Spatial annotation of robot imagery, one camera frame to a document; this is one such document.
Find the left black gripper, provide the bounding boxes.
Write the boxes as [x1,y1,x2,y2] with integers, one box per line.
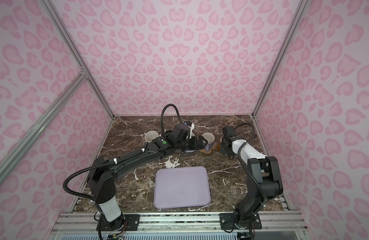
[176,134,209,152]

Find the white mug grey handle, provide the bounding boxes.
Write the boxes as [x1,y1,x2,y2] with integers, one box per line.
[202,133,215,152]

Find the cork flower shaped coaster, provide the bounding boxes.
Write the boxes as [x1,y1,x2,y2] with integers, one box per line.
[199,145,216,155]

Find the white speckled mug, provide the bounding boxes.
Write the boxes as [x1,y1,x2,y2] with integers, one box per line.
[144,131,159,143]

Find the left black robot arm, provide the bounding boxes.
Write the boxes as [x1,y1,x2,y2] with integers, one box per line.
[87,123,208,231]

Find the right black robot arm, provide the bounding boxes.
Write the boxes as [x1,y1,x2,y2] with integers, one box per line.
[220,126,283,228]

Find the lavender rectangular tray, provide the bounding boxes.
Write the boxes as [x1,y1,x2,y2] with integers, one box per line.
[153,167,211,209]

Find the left diagonal aluminium strut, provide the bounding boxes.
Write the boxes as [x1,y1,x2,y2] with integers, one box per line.
[0,71,87,186]

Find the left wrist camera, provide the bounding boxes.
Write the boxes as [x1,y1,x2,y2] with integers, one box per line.
[184,121,195,139]

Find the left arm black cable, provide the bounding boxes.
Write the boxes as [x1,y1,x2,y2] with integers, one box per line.
[62,103,182,202]

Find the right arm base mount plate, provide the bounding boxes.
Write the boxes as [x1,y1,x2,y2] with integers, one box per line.
[219,213,263,231]

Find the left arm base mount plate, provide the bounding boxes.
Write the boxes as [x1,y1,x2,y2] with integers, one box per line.
[96,214,140,232]

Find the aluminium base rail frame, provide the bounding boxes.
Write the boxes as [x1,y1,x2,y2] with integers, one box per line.
[49,211,312,240]

